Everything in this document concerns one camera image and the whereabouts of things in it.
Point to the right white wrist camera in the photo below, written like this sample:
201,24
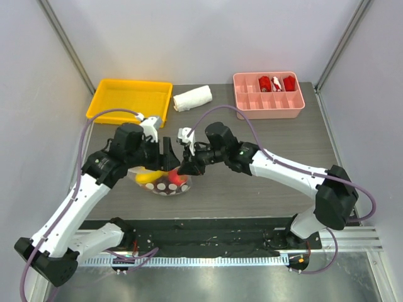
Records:
186,138

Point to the red rolled cloth right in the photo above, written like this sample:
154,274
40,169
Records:
289,83

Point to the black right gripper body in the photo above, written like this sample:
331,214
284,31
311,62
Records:
195,158

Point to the rolled white towel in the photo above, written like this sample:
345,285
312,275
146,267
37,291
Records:
192,99

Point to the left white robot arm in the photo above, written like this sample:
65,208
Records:
52,251

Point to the pink divided organizer box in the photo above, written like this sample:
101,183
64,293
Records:
257,105

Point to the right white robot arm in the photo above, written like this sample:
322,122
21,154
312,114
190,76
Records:
329,188

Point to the clear zip top bag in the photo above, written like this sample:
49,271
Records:
162,186

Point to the red fake tomato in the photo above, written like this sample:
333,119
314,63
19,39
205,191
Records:
175,178

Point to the grey aluminium corner rail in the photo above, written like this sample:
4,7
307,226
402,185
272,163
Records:
52,18
352,26

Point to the grey aluminium corner rail left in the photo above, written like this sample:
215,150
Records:
52,18

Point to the grey aluminium corner rail right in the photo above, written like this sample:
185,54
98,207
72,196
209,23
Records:
352,26

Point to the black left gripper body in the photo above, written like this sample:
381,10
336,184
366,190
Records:
149,155

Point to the red white rolled cloth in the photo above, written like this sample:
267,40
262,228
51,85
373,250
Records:
276,84

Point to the yellow plastic tray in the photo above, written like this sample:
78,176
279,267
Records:
146,97

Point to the perforated metal cable rail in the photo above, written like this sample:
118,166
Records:
111,261

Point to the yellow fake mango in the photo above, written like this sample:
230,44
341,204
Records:
148,177

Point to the red rolled cloth left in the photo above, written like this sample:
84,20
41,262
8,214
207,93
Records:
264,84

